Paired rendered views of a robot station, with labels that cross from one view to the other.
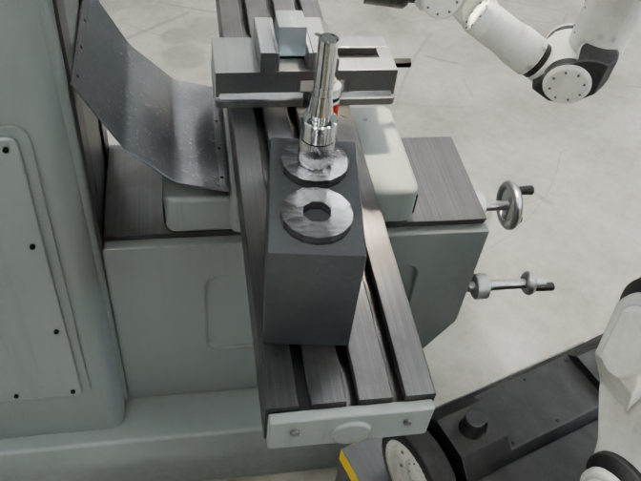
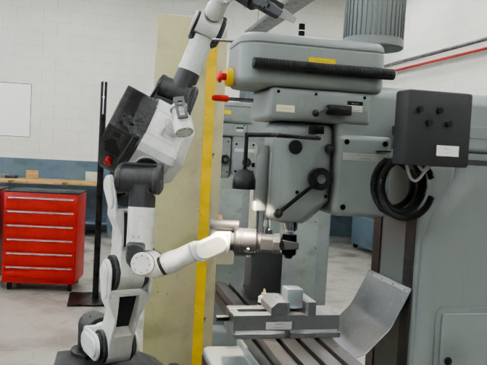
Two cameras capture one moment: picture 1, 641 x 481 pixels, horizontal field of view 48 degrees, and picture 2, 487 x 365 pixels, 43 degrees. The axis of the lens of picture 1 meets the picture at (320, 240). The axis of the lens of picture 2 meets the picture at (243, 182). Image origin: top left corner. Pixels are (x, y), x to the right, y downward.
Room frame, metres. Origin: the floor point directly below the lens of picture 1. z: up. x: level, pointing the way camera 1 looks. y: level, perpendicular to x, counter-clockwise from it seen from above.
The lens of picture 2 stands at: (3.15, -0.02, 1.53)
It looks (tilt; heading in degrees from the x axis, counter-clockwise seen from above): 3 degrees down; 181
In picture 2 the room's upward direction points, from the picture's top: 3 degrees clockwise
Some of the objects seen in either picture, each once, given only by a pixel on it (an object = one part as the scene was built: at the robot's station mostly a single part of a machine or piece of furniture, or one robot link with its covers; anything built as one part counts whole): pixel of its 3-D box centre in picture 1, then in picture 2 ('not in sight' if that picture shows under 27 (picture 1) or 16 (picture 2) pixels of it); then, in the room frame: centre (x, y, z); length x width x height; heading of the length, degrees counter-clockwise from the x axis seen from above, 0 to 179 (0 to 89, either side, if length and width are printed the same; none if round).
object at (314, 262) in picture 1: (310, 238); (262, 269); (0.69, 0.01, 1.06); 0.22 x 0.12 x 0.20; 7
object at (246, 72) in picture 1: (303, 59); (282, 314); (1.20, 0.08, 1.01); 0.35 x 0.15 x 0.11; 105
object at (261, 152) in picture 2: not in sight; (260, 177); (1.16, -0.01, 1.45); 0.04 x 0.04 x 0.21; 14
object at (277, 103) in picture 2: not in sight; (309, 108); (1.12, 0.13, 1.68); 0.34 x 0.24 x 0.10; 104
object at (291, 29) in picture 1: (289, 32); (292, 296); (1.19, 0.11, 1.07); 0.06 x 0.05 x 0.06; 15
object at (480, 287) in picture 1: (511, 283); not in sight; (1.13, -0.46, 0.54); 0.22 x 0.06 x 0.06; 104
